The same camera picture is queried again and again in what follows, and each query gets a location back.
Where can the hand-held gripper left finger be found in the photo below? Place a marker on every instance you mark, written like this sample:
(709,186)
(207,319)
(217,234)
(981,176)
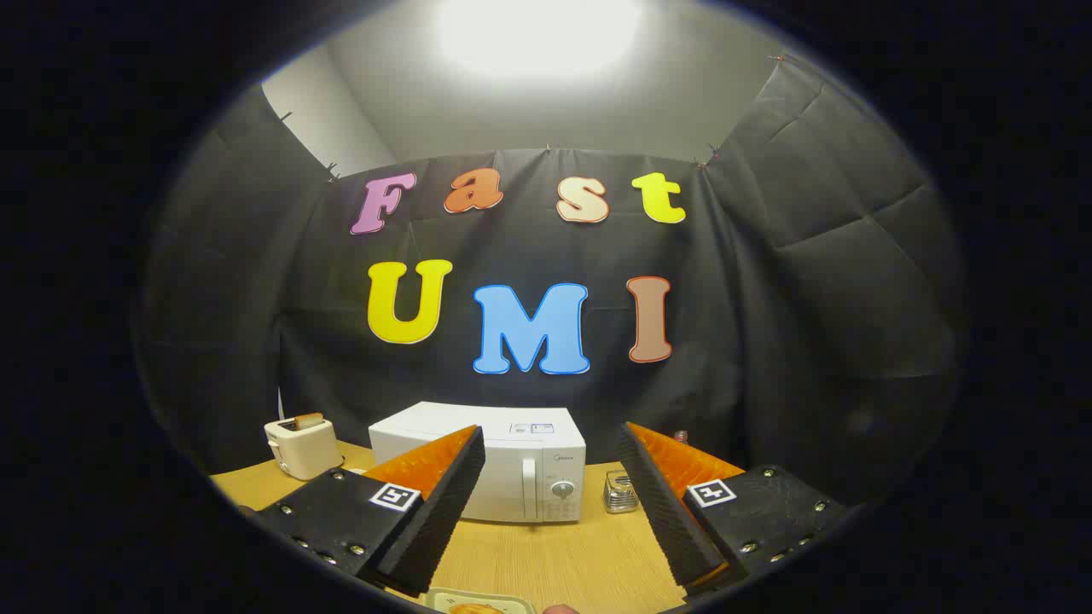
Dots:
(435,512)

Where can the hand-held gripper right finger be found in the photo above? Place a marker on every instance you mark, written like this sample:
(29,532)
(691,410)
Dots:
(665,512)

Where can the white microwave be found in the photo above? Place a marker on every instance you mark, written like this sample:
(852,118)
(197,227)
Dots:
(529,465)

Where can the golden bread roll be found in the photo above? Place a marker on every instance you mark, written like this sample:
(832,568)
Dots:
(476,609)

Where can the small square white plate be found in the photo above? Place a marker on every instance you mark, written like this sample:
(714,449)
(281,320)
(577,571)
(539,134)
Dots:
(520,604)

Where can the white toaster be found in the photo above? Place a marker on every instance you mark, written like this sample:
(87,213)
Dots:
(303,452)

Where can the toast slice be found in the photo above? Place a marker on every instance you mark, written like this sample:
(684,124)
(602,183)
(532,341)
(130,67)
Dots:
(309,420)

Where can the ceiling light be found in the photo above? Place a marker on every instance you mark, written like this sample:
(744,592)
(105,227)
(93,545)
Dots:
(537,34)

